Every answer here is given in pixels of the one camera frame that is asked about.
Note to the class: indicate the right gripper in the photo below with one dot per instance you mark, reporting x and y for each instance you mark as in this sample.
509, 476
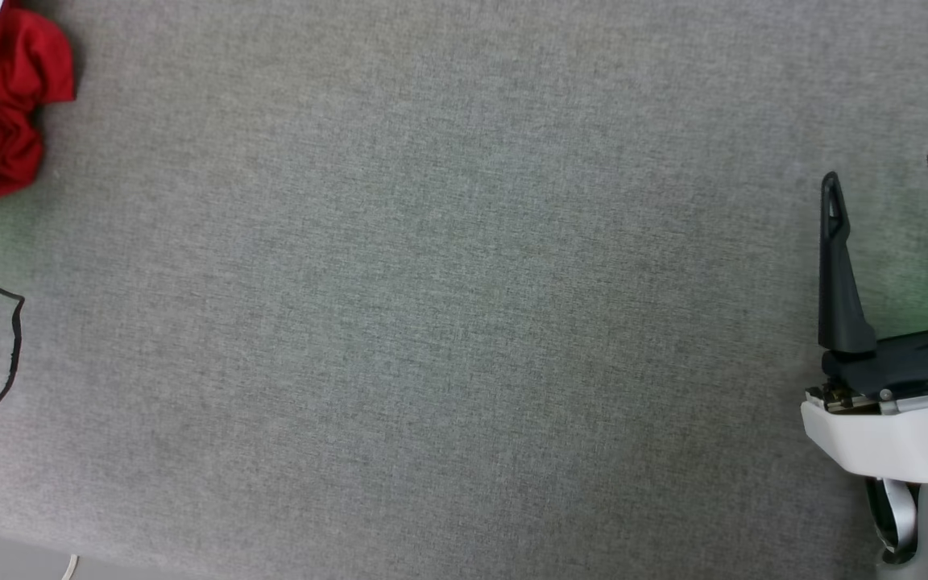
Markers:
907, 427

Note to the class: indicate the red garment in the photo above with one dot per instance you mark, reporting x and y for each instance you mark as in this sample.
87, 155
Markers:
17, 76

